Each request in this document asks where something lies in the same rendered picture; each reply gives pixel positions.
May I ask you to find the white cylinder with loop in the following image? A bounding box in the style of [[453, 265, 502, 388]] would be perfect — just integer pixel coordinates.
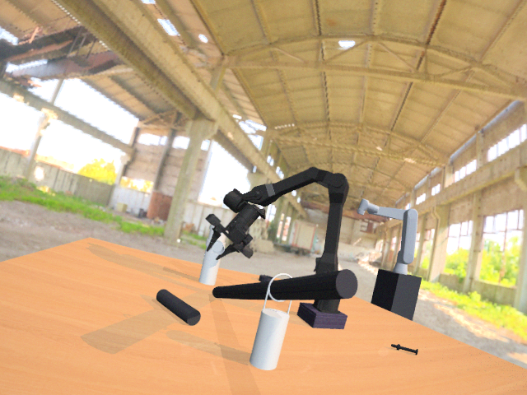
[[250, 273, 292, 370]]

